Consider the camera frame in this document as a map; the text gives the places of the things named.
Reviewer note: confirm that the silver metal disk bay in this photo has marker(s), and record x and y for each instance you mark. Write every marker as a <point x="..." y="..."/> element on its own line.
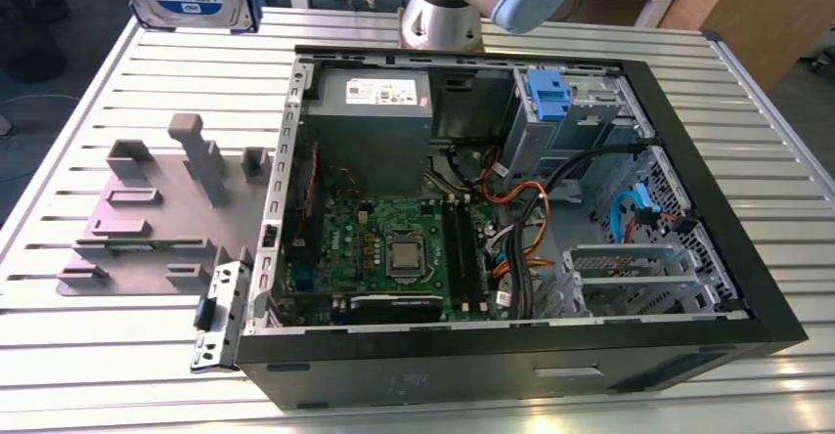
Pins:
<point x="652" y="253"/>

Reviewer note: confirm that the CPU socket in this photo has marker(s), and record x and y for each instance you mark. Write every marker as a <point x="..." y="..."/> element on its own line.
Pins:
<point x="404" y="235"/>

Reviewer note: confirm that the black RAM slot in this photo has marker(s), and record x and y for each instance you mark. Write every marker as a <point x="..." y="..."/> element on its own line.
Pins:
<point x="456" y="248"/>
<point x="475" y="258"/>

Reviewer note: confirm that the silver CPU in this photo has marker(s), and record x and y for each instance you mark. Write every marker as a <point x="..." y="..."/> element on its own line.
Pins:
<point x="404" y="257"/>

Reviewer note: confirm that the grey power supply unit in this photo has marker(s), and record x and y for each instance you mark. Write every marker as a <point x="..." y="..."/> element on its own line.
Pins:
<point x="365" y="150"/>

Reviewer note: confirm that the green motherboard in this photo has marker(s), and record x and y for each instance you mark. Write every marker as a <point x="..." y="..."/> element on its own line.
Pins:
<point x="345" y="258"/>

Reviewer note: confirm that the grey metal drive cage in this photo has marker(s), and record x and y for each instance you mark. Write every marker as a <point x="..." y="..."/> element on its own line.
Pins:
<point x="541" y="141"/>

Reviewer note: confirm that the black graphics card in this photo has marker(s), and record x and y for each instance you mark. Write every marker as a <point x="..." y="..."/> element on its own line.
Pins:
<point x="391" y="308"/>

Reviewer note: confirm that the blue plastic drive latch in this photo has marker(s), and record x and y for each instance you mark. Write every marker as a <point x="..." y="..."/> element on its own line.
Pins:
<point x="548" y="94"/>

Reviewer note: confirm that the black open PC case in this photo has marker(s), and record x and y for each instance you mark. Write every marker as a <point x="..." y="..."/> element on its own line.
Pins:
<point x="456" y="370"/>

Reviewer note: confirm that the grey parts rack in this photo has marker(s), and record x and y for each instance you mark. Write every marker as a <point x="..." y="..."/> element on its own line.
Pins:
<point x="176" y="224"/>

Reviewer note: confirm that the green RAM stick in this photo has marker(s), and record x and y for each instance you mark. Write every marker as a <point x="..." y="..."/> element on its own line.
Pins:
<point x="140" y="247"/>

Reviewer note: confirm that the wooden cabinet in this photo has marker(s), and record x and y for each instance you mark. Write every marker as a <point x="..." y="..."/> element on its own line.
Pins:
<point x="770" y="23"/>

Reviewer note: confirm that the black office chair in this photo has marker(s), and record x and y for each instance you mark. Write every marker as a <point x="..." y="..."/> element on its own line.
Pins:
<point x="32" y="38"/>

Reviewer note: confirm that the black chair base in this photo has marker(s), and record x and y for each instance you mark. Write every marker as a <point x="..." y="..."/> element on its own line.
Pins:
<point x="823" y="61"/>

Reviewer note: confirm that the hinged metal slot bracket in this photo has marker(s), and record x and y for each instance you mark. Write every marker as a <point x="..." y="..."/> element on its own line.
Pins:
<point x="224" y="307"/>

